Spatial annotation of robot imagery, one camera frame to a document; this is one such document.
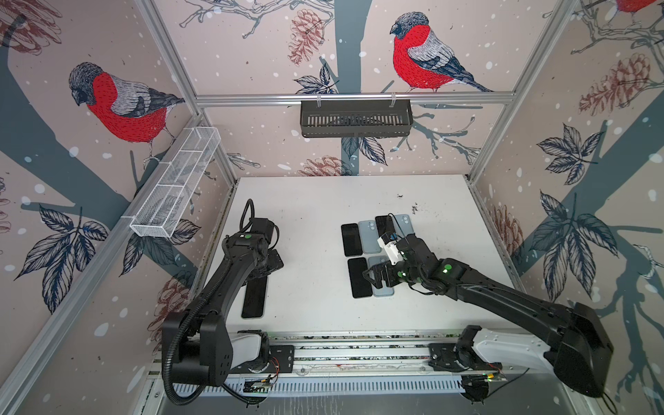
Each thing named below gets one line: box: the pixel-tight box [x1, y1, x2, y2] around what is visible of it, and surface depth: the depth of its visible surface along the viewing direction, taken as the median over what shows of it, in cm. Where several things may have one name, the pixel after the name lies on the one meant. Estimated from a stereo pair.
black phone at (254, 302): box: [241, 275, 268, 319], surface depth 85 cm
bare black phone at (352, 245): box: [340, 223, 364, 257], surface depth 102 cm
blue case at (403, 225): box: [392, 213, 415, 238], surface depth 109 cm
